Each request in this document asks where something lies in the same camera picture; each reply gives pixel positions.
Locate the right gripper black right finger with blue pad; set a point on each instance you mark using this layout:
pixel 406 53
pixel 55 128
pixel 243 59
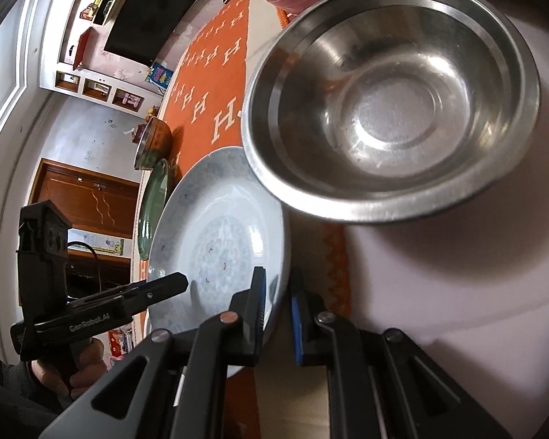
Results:
pixel 381 385

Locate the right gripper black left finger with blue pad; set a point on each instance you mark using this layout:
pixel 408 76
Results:
pixel 172 385

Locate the green ceramic plate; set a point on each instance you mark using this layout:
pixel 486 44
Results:
pixel 157 192

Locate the blue patterned ceramic plate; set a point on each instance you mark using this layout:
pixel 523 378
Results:
pixel 217 226

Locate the person's left hand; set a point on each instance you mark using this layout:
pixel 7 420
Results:
pixel 86 368

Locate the brown wooden door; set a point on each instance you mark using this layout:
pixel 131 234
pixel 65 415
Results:
pixel 90 201

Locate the small orange steel bowl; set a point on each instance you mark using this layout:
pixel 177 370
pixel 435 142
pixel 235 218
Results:
pixel 155 144

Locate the orange H pattern blanket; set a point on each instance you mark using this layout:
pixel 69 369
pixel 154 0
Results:
pixel 277 399

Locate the large steel bowl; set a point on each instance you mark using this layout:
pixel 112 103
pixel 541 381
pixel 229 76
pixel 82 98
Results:
pixel 374 111

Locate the white wall shelf unit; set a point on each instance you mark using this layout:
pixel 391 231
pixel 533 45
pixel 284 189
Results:
pixel 63 68

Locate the black wall television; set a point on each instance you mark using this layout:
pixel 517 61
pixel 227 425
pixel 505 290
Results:
pixel 142 27

